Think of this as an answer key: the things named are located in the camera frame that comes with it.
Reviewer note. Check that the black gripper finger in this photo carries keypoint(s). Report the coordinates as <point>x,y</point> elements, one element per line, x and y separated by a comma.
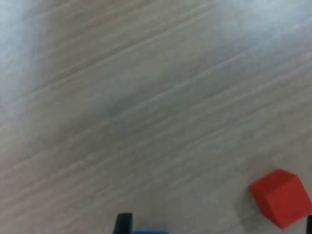
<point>309,224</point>
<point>123,224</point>

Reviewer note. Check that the blue cube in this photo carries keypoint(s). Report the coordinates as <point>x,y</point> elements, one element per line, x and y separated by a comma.
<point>151,232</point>

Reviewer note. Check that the red cube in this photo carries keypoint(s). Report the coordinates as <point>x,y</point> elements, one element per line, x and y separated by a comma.
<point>280,200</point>

